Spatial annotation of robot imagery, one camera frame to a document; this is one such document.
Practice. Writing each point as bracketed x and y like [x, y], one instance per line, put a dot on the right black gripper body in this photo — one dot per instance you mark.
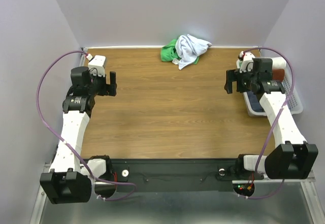
[244, 81]

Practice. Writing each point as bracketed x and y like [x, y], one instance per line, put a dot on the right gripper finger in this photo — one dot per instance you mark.
[229, 85]
[230, 74]

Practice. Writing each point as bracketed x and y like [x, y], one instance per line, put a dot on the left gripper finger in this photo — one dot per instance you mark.
[111, 89]
[112, 77]

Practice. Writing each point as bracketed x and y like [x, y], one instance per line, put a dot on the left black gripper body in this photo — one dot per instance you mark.
[98, 85]

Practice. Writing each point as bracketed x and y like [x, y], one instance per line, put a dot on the light blue towel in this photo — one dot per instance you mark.
[189, 49]

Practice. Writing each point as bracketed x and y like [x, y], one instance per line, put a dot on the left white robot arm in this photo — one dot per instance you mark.
[68, 180]

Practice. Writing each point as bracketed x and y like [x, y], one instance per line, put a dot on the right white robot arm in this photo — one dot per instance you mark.
[293, 157]

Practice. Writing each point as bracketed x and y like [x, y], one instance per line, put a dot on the rolled dark blue towel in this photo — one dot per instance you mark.
[254, 102]

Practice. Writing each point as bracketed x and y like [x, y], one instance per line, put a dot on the rolled brown towel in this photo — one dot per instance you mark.
[278, 74]

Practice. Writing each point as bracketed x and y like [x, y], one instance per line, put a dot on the rolled white towel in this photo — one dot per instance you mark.
[278, 63]

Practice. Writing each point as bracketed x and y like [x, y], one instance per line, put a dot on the white plastic basket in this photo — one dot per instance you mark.
[294, 102]

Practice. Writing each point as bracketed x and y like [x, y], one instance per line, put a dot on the green towel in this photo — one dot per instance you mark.
[168, 52]

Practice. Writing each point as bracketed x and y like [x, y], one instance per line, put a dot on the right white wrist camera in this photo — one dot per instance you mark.
[246, 61]

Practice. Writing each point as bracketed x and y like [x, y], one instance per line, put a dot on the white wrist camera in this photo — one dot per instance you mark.
[246, 61]
[97, 66]

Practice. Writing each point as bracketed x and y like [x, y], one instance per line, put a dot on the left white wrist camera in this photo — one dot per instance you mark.
[97, 66]

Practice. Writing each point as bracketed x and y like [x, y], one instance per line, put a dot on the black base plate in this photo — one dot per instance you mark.
[174, 175]

